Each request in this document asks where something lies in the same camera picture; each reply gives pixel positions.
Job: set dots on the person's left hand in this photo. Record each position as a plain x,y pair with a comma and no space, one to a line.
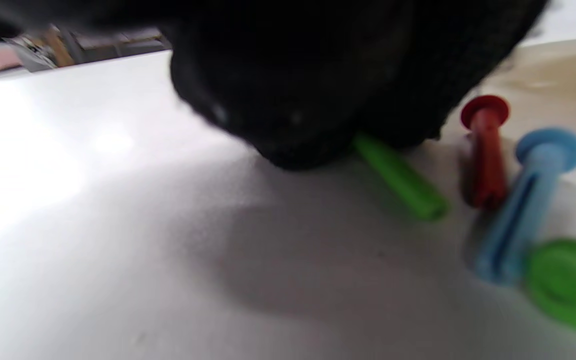
308,75

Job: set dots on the green toy nail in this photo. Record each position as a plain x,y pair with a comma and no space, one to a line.
573,285
403,180

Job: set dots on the red toy nail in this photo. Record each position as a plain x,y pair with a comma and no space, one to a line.
488,160

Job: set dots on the blue toy nail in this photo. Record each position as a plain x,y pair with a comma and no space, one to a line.
523,220

